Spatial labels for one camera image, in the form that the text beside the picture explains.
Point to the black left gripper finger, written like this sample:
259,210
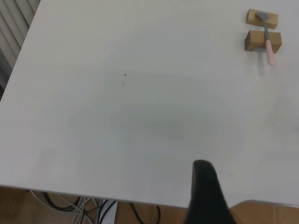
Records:
208,198

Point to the white table leg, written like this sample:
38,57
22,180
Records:
109,213

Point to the notched wooden block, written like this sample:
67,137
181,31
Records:
255,40

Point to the flat wooden block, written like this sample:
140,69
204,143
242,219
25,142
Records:
252,16

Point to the grey pleated curtain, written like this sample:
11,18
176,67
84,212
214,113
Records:
11,28

